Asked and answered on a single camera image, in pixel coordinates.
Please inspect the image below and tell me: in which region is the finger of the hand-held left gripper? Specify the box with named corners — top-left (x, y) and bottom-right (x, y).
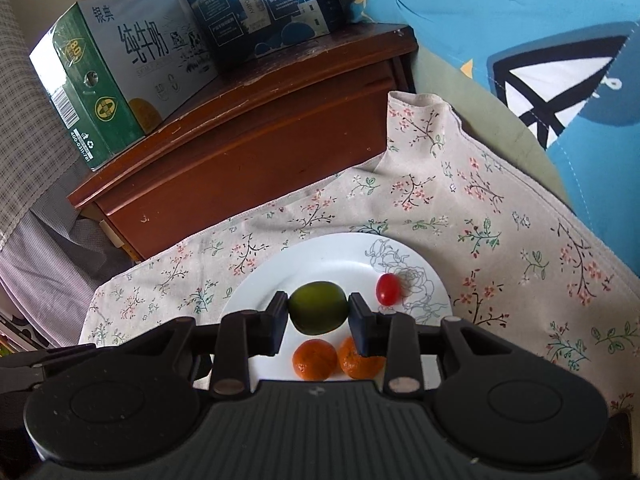
top-left (0, 342), bottom-right (98, 397)

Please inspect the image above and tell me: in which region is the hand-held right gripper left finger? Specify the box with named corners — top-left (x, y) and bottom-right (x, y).
top-left (150, 290), bottom-right (291, 401)

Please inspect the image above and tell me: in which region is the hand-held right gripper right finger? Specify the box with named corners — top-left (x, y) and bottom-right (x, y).
top-left (348, 291), bottom-right (497, 397)

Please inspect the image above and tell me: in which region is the dark green jujube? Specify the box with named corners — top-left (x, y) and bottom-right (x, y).
top-left (288, 281), bottom-right (350, 335)

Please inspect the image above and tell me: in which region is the red cherry tomato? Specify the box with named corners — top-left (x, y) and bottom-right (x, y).
top-left (375, 273), bottom-right (403, 307)

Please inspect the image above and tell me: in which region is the white plate with rose print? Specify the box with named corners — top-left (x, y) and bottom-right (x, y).
top-left (220, 232), bottom-right (451, 396)

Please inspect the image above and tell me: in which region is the black and white patterned object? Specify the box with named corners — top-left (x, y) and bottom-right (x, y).
top-left (0, 310), bottom-right (51, 348)

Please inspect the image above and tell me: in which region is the lilac gingham cloth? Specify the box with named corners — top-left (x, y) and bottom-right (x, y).
top-left (0, 205), bottom-right (132, 350)

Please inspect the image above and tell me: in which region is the floral tablecloth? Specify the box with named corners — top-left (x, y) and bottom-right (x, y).
top-left (79, 91), bottom-right (640, 411)

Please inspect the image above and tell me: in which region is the brown wooden nightstand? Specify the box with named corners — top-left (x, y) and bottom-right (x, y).
top-left (67, 24), bottom-right (420, 262)

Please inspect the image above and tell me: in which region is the beige checked cloth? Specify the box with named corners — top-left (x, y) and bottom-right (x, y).
top-left (0, 0), bottom-right (84, 252)

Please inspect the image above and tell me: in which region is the grey-green cushion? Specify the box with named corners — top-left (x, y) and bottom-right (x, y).
top-left (412, 45), bottom-right (577, 207)

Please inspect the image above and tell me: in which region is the green milk carton box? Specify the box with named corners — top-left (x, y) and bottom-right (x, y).
top-left (29, 0), bottom-right (222, 171)

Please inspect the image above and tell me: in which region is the dark blue carton box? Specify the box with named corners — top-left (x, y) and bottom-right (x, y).
top-left (179, 0), bottom-right (347, 74)

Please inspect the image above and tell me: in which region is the blue shark pillow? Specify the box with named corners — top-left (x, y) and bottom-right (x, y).
top-left (350, 0), bottom-right (640, 277)

